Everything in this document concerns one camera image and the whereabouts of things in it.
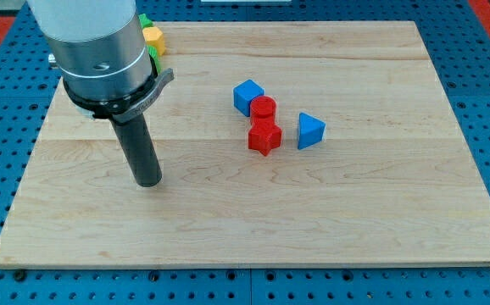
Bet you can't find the green block upper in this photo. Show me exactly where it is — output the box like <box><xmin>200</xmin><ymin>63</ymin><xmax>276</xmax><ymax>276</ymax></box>
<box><xmin>138</xmin><ymin>14</ymin><xmax>153</xmax><ymax>29</ymax></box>

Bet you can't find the green block lower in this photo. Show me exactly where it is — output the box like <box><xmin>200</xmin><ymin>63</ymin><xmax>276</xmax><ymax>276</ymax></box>
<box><xmin>147</xmin><ymin>45</ymin><xmax>161</xmax><ymax>74</ymax></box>

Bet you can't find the green block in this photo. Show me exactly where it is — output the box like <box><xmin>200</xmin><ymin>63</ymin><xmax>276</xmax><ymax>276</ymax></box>
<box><xmin>147</xmin><ymin>45</ymin><xmax>161</xmax><ymax>74</ymax></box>
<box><xmin>138</xmin><ymin>14</ymin><xmax>153</xmax><ymax>29</ymax></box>

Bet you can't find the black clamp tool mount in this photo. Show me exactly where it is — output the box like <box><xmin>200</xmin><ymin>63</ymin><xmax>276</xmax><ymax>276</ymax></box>
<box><xmin>63</xmin><ymin>69</ymin><xmax>175</xmax><ymax>123</ymax></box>

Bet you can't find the red star block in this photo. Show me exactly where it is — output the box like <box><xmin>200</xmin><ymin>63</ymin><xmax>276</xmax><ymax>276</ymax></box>
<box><xmin>248</xmin><ymin>121</ymin><xmax>282</xmax><ymax>156</ymax></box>

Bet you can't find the blue cube block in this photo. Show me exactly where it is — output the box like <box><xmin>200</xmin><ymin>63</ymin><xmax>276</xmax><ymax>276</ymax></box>
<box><xmin>233</xmin><ymin>80</ymin><xmax>264</xmax><ymax>117</ymax></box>

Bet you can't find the yellow hexagon block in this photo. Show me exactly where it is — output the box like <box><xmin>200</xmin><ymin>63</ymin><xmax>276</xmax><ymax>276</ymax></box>
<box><xmin>142</xmin><ymin>26</ymin><xmax>166</xmax><ymax>56</ymax></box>

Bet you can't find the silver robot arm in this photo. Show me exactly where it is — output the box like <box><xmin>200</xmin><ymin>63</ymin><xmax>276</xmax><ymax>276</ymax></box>
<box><xmin>27</xmin><ymin>0</ymin><xmax>174</xmax><ymax>187</ymax></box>

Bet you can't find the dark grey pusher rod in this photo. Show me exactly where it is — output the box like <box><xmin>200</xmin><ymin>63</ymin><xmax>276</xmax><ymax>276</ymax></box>
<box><xmin>110</xmin><ymin>114</ymin><xmax>162</xmax><ymax>187</ymax></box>

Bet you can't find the red cylinder block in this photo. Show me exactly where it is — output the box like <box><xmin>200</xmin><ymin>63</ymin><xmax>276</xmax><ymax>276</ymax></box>
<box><xmin>250</xmin><ymin>96</ymin><xmax>276</xmax><ymax>125</ymax></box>

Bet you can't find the blue triangle block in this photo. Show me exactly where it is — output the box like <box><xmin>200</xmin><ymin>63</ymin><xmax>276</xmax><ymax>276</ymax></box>
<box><xmin>298</xmin><ymin>113</ymin><xmax>326</xmax><ymax>150</ymax></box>

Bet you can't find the wooden board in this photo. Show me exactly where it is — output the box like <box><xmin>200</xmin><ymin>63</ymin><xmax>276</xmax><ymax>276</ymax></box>
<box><xmin>0</xmin><ymin>21</ymin><xmax>490</xmax><ymax>269</ymax></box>

